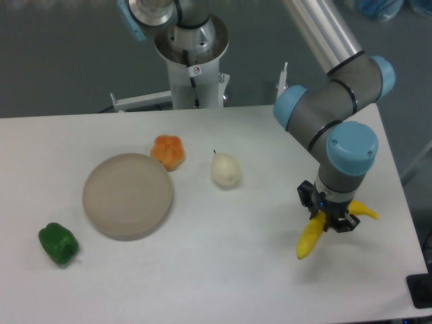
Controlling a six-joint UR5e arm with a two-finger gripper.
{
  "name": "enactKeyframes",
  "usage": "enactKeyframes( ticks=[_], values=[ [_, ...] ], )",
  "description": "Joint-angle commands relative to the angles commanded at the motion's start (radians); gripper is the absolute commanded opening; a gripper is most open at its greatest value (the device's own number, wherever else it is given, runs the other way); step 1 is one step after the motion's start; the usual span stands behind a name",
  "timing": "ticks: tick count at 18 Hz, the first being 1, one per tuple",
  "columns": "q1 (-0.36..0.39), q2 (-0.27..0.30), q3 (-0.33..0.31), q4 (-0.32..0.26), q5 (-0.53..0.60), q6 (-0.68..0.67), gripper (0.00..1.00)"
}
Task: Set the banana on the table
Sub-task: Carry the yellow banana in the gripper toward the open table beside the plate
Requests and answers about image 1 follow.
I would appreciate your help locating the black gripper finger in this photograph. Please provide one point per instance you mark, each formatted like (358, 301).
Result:
(345, 224)
(305, 192)

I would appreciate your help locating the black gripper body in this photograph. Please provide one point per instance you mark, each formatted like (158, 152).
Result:
(334, 210)

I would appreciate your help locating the yellow banana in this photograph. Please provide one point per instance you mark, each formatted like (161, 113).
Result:
(316, 227)

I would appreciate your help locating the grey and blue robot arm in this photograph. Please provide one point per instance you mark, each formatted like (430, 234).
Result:
(189, 37)

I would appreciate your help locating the white pear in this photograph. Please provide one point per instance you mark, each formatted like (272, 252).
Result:
(225, 170)

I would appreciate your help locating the black device at table edge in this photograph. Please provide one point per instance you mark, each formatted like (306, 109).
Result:
(419, 286)

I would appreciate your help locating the orange pumpkin-shaped fruit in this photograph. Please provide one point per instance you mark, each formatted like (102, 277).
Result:
(169, 151)

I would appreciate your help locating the beige round plate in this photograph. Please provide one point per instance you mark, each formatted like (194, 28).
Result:
(126, 197)

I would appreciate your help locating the blue plastic bag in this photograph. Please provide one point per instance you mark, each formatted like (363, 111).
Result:
(383, 11)

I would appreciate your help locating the green bell pepper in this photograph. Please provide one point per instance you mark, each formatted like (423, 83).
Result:
(59, 243)

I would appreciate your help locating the white bracket post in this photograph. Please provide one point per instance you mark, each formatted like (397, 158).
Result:
(281, 79)

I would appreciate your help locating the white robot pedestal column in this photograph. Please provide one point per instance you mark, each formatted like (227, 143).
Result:
(198, 85)

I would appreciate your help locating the white metal mounting bracket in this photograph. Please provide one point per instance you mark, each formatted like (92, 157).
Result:
(140, 102)

